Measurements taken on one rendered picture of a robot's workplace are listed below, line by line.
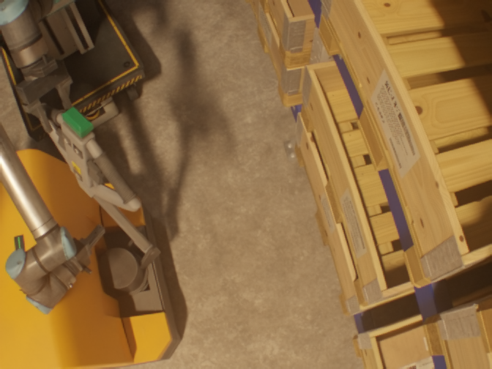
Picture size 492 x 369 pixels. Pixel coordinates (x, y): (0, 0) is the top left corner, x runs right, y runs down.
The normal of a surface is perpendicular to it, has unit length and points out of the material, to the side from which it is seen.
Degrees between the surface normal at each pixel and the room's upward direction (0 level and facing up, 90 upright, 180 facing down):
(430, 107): 0
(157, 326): 22
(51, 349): 14
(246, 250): 0
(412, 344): 0
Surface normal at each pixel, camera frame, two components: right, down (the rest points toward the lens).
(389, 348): -0.02, -0.33
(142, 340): 0.34, -0.40
